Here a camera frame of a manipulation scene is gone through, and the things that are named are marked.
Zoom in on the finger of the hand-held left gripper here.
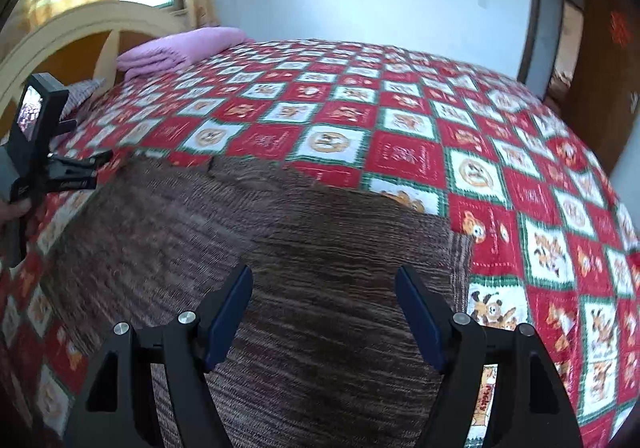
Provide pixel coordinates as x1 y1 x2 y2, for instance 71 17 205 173
47 150 113 175
42 175 98 194

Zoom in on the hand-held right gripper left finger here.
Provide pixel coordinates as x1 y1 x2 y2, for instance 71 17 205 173
65 265 253 448

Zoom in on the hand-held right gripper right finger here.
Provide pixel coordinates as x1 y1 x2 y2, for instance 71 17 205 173
395 265 583 448

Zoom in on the brown knitted sweater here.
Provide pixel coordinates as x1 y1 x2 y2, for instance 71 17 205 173
40 155 473 448

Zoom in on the person's left hand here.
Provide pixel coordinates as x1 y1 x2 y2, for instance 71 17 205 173
0 200 31 231

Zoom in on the striped pillow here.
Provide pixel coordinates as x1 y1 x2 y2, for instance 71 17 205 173
60 77 108 121

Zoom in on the cream and wooden headboard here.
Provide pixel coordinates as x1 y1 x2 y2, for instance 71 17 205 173
0 0 193 114

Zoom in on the folded pink blanket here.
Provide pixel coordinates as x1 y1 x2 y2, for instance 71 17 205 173
117 27 248 81

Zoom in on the red checkered cartoon bedspread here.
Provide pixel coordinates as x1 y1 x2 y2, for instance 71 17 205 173
0 39 640 448

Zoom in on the brown wooden door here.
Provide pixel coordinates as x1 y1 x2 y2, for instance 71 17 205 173
547 0 640 174

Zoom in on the red paper door decoration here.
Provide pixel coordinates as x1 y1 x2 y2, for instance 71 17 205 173
610 10 633 49

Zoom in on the dark door frame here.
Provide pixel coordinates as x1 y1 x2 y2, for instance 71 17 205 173
517 0 586 84

